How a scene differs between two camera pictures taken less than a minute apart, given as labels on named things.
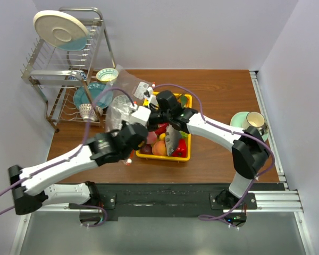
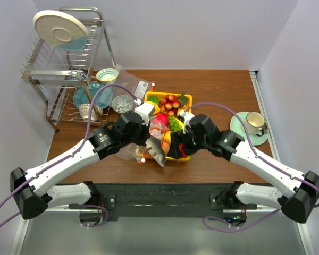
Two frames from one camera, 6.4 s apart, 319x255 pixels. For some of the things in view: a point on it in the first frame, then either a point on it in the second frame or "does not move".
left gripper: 124,126 does not move
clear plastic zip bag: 117,112 to 139,152
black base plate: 107,201 does not move
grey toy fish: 173,135 to 153,144
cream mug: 254,119 does not move
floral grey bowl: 120,104 does not move
